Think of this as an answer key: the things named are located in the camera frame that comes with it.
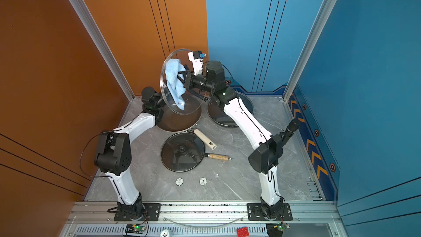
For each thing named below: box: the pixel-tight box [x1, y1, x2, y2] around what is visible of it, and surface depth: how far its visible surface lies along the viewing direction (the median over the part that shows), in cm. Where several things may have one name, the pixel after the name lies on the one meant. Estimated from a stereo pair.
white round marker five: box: [175, 177, 185, 187], surface depth 84 cm
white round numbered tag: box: [160, 229, 170, 237], surface depth 65 cm
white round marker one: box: [198, 177, 208, 186], surface depth 84 cm
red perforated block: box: [236, 226, 250, 237], surface depth 69 cm
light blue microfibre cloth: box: [165, 58, 187, 111], surface depth 67 cm
